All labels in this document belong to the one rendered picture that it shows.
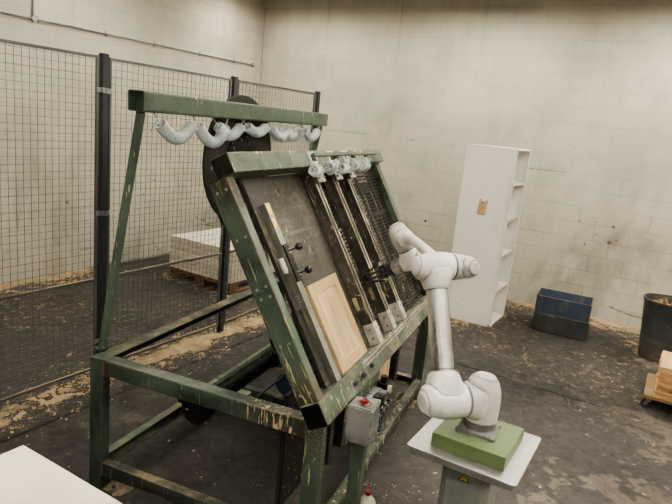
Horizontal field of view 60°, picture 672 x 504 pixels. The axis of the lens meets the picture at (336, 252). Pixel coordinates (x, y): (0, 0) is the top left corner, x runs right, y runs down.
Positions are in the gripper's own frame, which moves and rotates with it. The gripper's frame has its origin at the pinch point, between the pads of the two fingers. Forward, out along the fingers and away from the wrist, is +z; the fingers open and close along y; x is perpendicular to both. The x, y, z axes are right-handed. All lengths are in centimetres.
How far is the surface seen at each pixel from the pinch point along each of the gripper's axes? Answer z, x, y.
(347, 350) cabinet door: 7, 41, -30
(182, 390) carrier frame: 75, 93, -14
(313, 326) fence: 5, 69, -8
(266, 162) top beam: -1, 62, 76
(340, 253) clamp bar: 3.5, 9.0, 19.3
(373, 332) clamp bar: 2.9, 9.1, -30.6
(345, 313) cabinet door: 6.9, 26.1, -12.6
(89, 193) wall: 400, -239, 200
